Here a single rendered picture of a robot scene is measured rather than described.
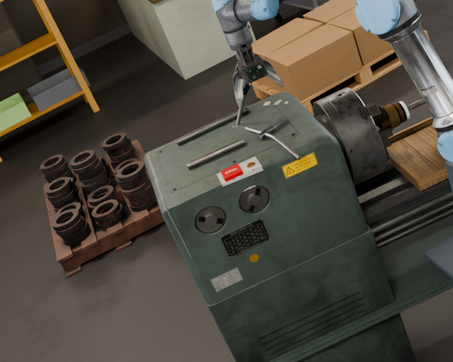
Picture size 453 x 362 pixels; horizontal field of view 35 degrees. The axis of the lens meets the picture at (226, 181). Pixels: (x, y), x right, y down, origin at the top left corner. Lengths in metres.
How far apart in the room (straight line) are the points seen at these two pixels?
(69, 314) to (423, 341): 2.10
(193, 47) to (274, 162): 4.66
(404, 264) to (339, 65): 2.71
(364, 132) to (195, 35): 4.51
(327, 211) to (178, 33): 4.58
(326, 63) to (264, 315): 3.01
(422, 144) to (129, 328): 1.98
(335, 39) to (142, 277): 2.17
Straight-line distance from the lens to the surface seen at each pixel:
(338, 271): 2.48
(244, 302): 2.43
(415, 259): 2.79
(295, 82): 5.13
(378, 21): 1.84
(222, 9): 2.12
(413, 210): 2.61
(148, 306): 4.08
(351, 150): 2.41
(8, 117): 7.03
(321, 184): 2.29
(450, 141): 1.95
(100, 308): 4.28
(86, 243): 4.65
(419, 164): 2.66
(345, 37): 5.25
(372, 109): 2.46
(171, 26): 6.71
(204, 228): 2.26
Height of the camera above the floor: 2.29
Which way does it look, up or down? 28 degrees down
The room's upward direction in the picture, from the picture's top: 24 degrees counter-clockwise
